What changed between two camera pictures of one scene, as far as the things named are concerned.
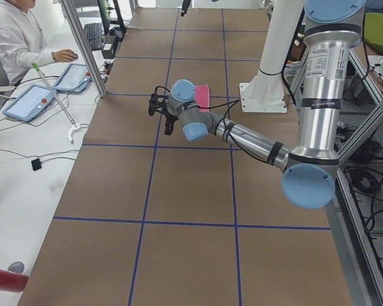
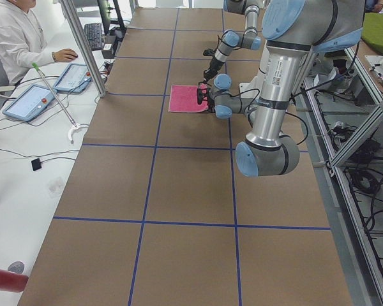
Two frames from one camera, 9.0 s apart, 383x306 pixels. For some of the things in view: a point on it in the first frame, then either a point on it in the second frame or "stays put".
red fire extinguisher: [5, 280] stays put
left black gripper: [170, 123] -> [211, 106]
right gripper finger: [186, 4] -> [207, 74]
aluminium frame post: [71, 9] stays put
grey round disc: [16, 267] stays put
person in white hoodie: [15, 32] stays put
